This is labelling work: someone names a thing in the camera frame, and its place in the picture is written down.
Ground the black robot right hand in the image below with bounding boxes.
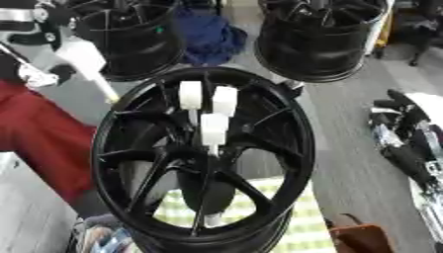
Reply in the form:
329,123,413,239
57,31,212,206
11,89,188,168
367,88,443,195

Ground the black spoked wheel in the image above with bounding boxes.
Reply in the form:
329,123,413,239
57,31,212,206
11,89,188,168
90,66,318,253

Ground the black wheel rim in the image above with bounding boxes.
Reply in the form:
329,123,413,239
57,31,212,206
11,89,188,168
252,0,390,84
67,0,189,83

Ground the white pin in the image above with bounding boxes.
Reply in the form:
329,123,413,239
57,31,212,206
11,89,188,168
176,80,207,127
211,85,241,119
199,113,228,158

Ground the brown box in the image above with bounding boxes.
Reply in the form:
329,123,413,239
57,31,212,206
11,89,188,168
326,212,397,253

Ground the black oval stand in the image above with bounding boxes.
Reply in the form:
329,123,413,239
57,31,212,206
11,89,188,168
176,166,239,217

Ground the blue cloth bundle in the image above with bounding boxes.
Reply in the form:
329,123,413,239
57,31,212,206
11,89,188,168
174,7,251,67

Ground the person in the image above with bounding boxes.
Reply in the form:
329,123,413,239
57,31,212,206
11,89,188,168
0,77,113,220

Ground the black and silver machine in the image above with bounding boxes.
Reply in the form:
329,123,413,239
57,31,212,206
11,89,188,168
0,0,80,51

